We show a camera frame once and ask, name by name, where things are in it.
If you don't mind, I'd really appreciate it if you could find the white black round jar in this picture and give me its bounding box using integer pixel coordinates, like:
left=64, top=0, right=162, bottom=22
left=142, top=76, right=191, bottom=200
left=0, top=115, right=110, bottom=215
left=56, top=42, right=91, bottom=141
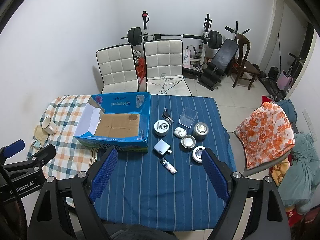
left=192, top=146, right=206, bottom=164

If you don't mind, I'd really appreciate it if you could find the shallow silver tin lid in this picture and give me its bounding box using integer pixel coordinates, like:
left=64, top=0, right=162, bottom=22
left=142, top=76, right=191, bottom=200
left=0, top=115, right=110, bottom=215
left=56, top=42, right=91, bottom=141
left=181, top=135, right=196, bottom=149

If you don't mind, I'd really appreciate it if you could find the blue cardboard box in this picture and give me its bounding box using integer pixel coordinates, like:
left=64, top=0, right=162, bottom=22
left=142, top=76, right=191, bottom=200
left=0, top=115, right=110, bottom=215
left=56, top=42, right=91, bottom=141
left=74, top=92, right=151, bottom=152

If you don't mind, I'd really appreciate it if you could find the silver round tin can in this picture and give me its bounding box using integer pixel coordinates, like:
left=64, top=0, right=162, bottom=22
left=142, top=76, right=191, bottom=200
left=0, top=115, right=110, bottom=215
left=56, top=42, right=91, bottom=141
left=193, top=122, right=209, bottom=140

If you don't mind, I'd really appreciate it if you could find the silver square power adapter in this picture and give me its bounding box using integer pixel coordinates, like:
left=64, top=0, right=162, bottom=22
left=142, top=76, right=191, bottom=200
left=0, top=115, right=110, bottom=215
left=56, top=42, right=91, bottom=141
left=153, top=139, right=172, bottom=156

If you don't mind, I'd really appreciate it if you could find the white patterned pebble case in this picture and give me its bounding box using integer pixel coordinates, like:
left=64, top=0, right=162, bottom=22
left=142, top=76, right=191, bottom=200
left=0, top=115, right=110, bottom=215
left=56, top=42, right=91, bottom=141
left=174, top=127, right=187, bottom=139

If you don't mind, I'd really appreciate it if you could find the white round tin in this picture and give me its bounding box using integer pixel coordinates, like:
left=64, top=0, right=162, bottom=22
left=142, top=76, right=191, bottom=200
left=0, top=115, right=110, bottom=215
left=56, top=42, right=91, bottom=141
left=153, top=120, right=170, bottom=137

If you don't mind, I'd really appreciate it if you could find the clear plastic cube box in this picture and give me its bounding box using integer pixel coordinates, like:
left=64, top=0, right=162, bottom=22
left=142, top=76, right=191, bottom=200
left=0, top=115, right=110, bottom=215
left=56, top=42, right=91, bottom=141
left=179, top=107, right=197, bottom=128

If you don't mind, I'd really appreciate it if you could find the black car key bunch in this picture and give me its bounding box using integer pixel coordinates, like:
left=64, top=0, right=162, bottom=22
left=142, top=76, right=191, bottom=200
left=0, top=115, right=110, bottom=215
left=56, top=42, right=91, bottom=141
left=162, top=107, right=174, bottom=125

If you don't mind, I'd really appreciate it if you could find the beige coaster cloth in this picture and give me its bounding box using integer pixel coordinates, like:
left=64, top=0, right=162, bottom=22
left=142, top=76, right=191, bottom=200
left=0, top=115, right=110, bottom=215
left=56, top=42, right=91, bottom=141
left=32, top=125, right=49, bottom=150

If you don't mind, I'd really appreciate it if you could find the plaid checkered cloth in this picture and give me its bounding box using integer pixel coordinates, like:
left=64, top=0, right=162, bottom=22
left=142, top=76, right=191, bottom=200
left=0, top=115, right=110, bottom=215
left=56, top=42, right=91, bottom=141
left=40, top=95, right=98, bottom=179

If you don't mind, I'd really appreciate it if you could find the white ceramic mug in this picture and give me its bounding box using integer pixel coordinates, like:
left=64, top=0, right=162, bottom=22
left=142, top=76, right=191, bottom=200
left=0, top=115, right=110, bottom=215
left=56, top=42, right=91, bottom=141
left=41, top=116, right=57, bottom=135

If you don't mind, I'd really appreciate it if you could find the blue striped tablecloth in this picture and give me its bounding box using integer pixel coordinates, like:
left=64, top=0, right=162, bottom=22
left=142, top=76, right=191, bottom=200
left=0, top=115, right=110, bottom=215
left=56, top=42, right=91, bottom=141
left=94, top=95, right=235, bottom=231

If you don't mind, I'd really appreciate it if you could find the orange floral cloth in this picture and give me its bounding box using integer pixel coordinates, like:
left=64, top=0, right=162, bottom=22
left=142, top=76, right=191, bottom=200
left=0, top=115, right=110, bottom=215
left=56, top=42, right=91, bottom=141
left=235, top=102, right=295, bottom=170

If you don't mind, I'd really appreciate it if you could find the teal blanket pile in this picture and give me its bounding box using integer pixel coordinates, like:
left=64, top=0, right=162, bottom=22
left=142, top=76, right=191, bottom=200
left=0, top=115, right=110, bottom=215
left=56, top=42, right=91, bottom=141
left=276, top=98, right=320, bottom=214

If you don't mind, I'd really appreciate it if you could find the red cloth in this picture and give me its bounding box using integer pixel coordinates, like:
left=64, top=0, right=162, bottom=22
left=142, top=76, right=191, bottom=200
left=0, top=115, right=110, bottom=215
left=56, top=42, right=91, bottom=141
left=261, top=95, right=274, bottom=104

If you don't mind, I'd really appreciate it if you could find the left white padded chair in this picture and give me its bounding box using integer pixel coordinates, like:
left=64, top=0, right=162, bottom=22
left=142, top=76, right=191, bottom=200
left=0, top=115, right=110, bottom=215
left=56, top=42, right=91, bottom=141
left=96, top=44, right=139, bottom=94

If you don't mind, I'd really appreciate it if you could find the white padded chair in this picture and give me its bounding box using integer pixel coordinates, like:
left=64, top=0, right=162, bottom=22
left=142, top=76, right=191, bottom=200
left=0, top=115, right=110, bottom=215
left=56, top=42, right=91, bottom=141
left=143, top=39, right=191, bottom=96
left=96, top=44, right=139, bottom=94

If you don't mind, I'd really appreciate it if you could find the brown wooden chair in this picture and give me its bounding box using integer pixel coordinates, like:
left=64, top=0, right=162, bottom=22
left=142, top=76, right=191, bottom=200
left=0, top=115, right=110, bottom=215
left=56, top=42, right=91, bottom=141
left=227, top=33, right=260, bottom=90

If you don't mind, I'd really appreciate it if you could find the pink suitcase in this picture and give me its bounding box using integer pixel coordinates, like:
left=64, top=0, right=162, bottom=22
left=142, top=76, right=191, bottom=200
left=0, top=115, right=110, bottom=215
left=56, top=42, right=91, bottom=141
left=277, top=70, right=293, bottom=91

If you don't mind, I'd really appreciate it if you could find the black weight bench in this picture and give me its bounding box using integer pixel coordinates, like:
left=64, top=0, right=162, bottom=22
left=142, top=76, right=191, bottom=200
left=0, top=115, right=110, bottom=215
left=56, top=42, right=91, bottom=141
left=198, top=39, right=238, bottom=91

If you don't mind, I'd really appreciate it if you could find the right white padded chair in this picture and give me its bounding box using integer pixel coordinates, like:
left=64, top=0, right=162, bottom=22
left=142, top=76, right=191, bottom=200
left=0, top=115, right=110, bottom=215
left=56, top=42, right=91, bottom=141
left=143, top=39, right=191, bottom=96

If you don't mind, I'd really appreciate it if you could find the wire clothes hanger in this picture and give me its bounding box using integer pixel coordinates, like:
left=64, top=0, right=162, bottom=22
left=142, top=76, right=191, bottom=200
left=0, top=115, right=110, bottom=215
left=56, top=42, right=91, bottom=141
left=146, top=74, right=184, bottom=95

